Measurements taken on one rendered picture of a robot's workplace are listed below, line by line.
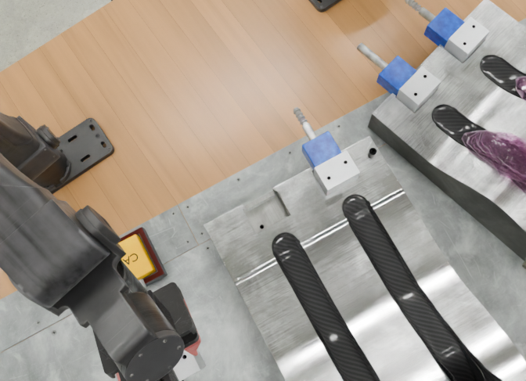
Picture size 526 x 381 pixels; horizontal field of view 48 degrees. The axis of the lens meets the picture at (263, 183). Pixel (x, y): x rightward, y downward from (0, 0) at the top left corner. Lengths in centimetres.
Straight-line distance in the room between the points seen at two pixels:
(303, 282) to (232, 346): 15
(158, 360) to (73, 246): 12
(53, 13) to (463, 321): 167
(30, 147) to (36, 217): 31
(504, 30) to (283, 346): 57
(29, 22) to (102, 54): 110
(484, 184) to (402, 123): 14
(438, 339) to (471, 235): 20
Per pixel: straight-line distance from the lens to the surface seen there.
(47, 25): 209
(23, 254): 51
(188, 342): 65
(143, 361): 52
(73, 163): 96
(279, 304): 78
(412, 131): 88
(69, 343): 93
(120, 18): 105
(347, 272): 79
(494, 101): 92
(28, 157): 82
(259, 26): 100
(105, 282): 54
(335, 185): 78
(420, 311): 79
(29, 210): 51
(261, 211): 82
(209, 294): 88
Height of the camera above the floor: 167
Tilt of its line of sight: 75 degrees down
